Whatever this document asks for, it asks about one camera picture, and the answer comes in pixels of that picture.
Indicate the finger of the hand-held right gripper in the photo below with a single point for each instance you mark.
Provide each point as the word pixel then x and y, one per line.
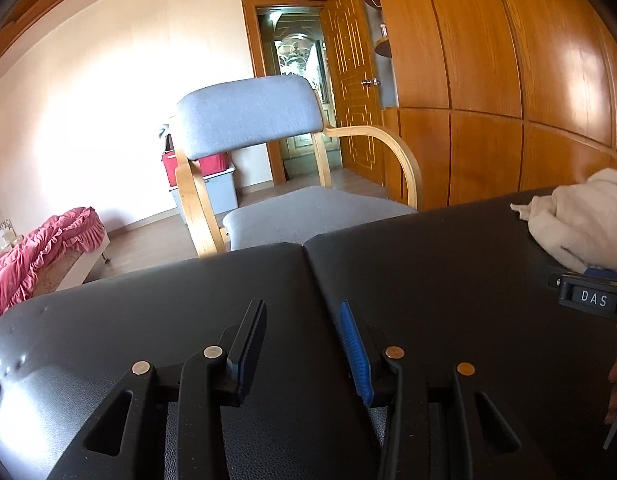
pixel 593 297

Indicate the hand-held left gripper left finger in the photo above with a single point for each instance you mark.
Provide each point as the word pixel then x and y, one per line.
pixel 248 345

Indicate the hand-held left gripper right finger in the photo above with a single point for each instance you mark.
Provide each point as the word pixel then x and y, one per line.
pixel 356 355

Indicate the cream knit sweater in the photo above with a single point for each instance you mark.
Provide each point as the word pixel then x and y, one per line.
pixel 578 220

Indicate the grey clothes pile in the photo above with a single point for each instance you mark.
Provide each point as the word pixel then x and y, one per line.
pixel 167 140

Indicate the grey plastic storage bin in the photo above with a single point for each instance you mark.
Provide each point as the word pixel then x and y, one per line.
pixel 221 195

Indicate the white bed base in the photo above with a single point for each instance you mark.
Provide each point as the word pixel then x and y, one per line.
pixel 83 270

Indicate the red storage box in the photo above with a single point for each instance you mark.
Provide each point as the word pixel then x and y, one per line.
pixel 213 164

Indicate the grey cushioned wooden armchair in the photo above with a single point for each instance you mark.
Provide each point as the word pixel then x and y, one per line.
pixel 248 110

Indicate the wooden panel door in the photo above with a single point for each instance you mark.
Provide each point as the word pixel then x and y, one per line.
pixel 353 110

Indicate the wooden wardrobe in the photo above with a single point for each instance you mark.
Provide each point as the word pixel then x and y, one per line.
pixel 488 60

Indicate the white floral nightstand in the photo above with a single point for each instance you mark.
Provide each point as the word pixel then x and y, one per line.
pixel 1 235

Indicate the frosted glass inner door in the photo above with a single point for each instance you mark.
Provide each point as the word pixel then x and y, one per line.
pixel 298 60

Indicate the wooden corner shelf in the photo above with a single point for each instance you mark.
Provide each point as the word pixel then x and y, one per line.
pixel 383 47

